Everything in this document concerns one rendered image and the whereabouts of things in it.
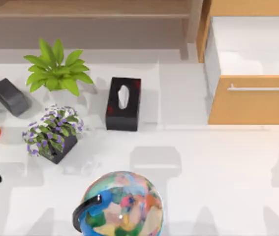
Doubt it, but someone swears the black tissue box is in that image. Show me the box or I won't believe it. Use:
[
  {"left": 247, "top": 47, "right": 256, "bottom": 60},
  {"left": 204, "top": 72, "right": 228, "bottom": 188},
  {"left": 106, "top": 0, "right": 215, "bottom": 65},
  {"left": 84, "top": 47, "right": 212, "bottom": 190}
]
[{"left": 105, "top": 76, "right": 142, "bottom": 132}]

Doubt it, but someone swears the purple flower plant black pot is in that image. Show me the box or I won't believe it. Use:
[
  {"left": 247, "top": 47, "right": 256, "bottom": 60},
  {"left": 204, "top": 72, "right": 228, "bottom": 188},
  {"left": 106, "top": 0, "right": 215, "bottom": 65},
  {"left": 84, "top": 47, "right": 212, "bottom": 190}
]
[{"left": 22, "top": 104, "right": 85, "bottom": 165}]

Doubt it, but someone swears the colourful globe with black arc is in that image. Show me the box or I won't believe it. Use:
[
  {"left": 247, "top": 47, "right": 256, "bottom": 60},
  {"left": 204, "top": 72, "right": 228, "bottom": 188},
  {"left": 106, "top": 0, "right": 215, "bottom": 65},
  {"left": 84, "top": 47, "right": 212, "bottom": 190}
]
[{"left": 72, "top": 171, "right": 164, "bottom": 236}]

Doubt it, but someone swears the green leafy plant white pot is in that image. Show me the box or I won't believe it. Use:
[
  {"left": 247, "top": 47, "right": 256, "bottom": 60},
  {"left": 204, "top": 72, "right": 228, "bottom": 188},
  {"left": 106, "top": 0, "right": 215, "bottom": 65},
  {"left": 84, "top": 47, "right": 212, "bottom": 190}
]
[{"left": 23, "top": 38, "right": 95, "bottom": 109}]

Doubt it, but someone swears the wooden cabinet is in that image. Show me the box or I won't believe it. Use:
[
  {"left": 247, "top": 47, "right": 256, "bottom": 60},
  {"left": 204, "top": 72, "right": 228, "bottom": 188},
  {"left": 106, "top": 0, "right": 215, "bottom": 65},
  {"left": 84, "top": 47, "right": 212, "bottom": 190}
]
[{"left": 196, "top": 0, "right": 279, "bottom": 63}]

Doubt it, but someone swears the wooden open shelf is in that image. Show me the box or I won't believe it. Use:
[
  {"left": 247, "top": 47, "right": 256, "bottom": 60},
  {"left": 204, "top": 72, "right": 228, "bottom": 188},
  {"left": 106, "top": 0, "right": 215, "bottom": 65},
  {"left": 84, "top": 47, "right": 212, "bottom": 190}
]
[{"left": 0, "top": 0, "right": 204, "bottom": 60}]

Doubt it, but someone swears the pale wooden drawer front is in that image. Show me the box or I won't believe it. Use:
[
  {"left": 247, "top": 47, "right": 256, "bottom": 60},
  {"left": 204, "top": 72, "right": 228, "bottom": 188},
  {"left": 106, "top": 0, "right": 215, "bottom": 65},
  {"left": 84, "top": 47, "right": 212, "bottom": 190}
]
[{"left": 208, "top": 74, "right": 279, "bottom": 125}]

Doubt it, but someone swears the dark grey stapler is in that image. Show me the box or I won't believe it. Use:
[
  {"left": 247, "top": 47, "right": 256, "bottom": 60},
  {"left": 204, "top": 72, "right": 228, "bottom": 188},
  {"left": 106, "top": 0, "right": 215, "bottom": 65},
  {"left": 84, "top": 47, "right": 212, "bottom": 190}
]
[{"left": 0, "top": 78, "right": 30, "bottom": 117}]

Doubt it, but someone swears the pulled-out drawer pale inside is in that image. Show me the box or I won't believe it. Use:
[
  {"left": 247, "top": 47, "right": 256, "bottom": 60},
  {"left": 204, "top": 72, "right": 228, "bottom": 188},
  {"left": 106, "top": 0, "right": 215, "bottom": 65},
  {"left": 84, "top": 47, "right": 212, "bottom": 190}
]
[{"left": 204, "top": 16, "right": 279, "bottom": 104}]

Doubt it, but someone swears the long metal drawer handle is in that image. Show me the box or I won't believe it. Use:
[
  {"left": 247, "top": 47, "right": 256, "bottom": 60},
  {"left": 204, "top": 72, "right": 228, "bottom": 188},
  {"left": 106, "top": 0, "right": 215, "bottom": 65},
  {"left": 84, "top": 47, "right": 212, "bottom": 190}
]
[{"left": 227, "top": 84, "right": 279, "bottom": 91}]

